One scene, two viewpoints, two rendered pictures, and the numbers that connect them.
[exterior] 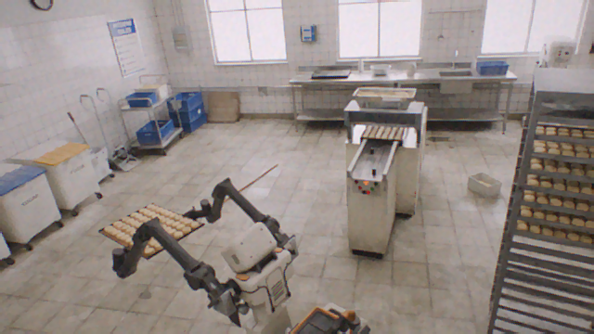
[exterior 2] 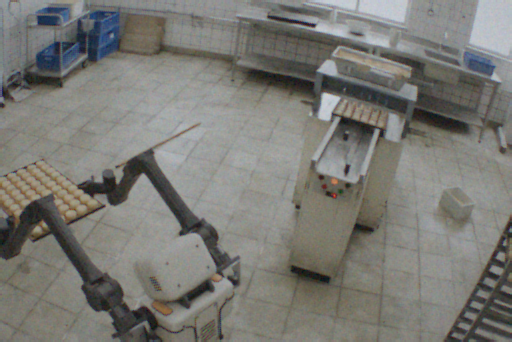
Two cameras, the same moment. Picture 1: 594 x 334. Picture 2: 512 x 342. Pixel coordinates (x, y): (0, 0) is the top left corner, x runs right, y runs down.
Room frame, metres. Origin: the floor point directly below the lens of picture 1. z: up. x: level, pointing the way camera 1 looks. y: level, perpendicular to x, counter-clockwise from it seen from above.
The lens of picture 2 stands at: (0.31, 0.19, 2.27)
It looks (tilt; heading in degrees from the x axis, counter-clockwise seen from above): 31 degrees down; 355
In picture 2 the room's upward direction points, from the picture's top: 9 degrees clockwise
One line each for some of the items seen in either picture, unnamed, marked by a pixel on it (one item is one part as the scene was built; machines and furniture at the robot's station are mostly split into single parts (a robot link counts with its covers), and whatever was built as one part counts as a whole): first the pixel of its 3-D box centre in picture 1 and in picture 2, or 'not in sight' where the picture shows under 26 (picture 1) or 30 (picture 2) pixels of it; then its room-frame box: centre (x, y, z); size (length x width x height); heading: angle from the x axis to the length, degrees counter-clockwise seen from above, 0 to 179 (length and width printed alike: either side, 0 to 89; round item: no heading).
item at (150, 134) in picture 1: (156, 131); (57, 55); (5.91, 2.44, 0.29); 0.56 x 0.38 x 0.20; 174
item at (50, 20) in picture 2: (142, 99); (52, 16); (5.71, 2.45, 0.88); 0.40 x 0.30 x 0.16; 80
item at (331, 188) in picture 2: (366, 186); (333, 186); (2.72, -0.47, 0.77); 0.24 x 0.04 x 0.14; 69
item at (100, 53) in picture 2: (189, 122); (97, 48); (6.82, 2.15, 0.10); 0.60 x 0.40 x 0.20; 164
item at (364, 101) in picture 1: (384, 99); (371, 69); (3.53, -0.78, 1.25); 0.56 x 0.29 x 0.14; 69
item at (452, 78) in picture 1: (395, 90); (372, 57); (6.07, -1.53, 0.61); 3.40 x 0.70 x 1.22; 76
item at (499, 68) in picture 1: (491, 68); (479, 63); (5.74, -2.91, 0.95); 0.40 x 0.30 x 0.14; 79
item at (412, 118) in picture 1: (383, 122); (365, 100); (3.53, -0.78, 1.01); 0.72 x 0.33 x 0.34; 69
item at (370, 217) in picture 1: (374, 197); (335, 200); (3.05, -0.60, 0.45); 0.70 x 0.34 x 0.90; 159
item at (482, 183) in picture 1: (484, 185); (457, 202); (3.75, -2.01, 0.08); 0.30 x 0.22 x 0.16; 20
